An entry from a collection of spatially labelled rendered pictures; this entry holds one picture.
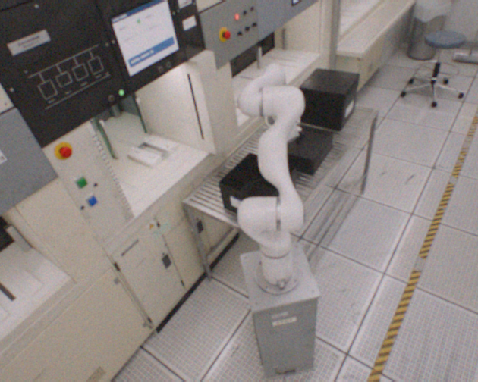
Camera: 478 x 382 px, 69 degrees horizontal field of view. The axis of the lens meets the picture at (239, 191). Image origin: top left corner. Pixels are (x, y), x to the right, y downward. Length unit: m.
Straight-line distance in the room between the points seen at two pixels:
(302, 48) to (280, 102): 1.93
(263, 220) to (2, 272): 1.20
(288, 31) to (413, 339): 2.36
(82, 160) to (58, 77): 0.31
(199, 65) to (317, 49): 1.53
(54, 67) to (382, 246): 2.17
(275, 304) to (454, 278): 1.45
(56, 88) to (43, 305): 0.85
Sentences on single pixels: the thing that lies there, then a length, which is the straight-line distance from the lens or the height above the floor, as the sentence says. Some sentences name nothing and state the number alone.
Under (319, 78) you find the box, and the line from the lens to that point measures 2.30.
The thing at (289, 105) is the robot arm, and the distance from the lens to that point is 1.18.
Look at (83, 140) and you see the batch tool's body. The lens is 1.43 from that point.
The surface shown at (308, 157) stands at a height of 0.86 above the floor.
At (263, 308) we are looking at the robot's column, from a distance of 1.42.
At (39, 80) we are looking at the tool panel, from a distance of 1.31.
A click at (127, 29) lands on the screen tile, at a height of 1.63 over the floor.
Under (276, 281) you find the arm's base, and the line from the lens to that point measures 1.43.
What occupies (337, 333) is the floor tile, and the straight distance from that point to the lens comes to 2.22.
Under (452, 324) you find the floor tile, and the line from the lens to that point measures 2.41.
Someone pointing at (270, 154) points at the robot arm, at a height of 1.30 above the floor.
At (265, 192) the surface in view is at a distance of 1.81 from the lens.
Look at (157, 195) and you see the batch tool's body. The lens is 1.78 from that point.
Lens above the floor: 2.00
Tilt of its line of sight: 42 degrees down
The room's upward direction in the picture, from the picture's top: 9 degrees counter-clockwise
